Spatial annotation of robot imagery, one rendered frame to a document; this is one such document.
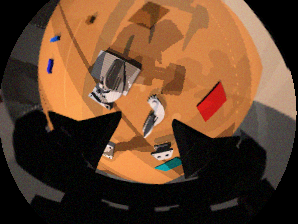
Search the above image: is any blue rectangular block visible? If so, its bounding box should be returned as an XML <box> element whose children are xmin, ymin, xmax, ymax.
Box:
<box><xmin>47</xmin><ymin>57</ymin><xmax>53</xmax><ymax>75</ymax></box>

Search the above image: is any blue flat bar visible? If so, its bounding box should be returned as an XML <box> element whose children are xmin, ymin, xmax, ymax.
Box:
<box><xmin>49</xmin><ymin>36</ymin><xmax>60</xmax><ymax>43</ymax></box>

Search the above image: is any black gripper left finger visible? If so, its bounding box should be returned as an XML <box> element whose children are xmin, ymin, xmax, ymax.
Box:
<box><xmin>47</xmin><ymin>111</ymin><xmax>122</xmax><ymax>171</ymax></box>

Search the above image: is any teal flat rectangular plate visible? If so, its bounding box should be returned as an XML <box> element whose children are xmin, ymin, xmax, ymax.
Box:
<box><xmin>154</xmin><ymin>157</ymin><xmax>181</xmax><ymax>172</ymax></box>

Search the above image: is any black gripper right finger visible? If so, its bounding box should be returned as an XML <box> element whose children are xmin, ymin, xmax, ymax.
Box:
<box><xmin>172</xmin><ymin>119</ymin><xmax>241</xmax><ymax>179</ymax></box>

